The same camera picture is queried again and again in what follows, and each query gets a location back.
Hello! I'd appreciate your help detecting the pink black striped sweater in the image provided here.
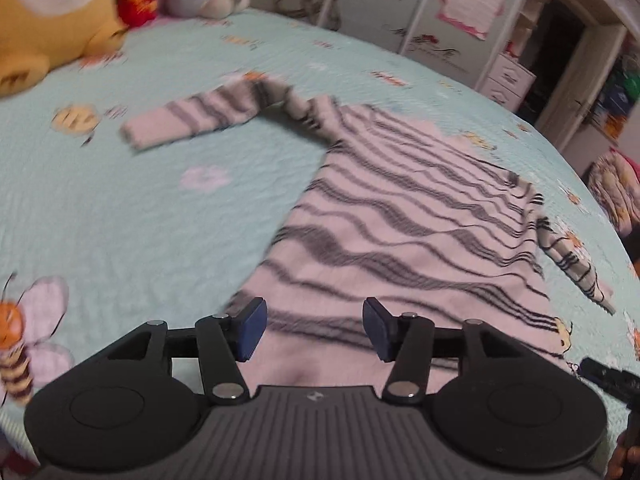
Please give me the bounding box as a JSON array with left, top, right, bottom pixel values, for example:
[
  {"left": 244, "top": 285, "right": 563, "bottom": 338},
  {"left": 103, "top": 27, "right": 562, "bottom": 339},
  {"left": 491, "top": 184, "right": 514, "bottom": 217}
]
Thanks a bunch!
[{"left": 122, "top": 77, "right": 611, "bottom": 387}]

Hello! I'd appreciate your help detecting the mint green quilted bedspread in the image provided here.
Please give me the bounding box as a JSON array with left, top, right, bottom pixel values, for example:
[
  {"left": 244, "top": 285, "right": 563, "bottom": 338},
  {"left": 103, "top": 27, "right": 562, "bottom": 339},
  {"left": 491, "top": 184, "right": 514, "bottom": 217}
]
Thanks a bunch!
[{"left": 0, "top": 8, "right": 640, "bottom": 466}]

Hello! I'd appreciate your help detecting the pile of floral bedding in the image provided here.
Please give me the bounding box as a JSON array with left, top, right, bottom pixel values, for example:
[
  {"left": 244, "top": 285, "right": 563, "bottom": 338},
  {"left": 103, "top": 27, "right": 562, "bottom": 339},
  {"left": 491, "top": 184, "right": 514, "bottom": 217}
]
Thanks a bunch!
[{"left": 588, "top": 150, "right": 639, "bottom": 237}]

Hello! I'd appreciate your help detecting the white drawer cabinet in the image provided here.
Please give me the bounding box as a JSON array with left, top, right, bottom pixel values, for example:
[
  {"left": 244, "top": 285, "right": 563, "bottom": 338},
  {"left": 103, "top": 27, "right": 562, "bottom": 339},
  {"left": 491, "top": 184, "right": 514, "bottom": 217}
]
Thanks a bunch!
[{"left": 480, "top": 53, "right": 536, "bottom": 113}]

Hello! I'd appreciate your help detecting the white door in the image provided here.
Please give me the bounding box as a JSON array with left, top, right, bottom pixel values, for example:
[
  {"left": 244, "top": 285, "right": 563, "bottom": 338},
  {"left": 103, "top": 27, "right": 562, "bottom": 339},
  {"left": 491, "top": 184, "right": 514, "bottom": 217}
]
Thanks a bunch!
[{"left": 535, "top": 24, "right": 628, "bottom": 153}]

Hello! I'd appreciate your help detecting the grey sliding wardrobe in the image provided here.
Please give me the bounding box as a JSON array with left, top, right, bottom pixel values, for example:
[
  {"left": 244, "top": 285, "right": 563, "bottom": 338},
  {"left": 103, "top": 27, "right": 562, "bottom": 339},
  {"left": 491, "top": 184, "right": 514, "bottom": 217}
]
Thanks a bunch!
[{"left": 252, "top": 0, "right": 524, "bottom": 88}]

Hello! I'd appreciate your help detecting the yellow plush toy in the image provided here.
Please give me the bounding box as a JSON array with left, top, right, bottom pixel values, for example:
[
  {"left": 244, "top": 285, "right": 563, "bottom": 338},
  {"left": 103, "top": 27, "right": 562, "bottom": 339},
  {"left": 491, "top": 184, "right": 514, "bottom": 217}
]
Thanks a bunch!
[{"left": 1, "top": 0, "right": 127, "bottom": 96}]

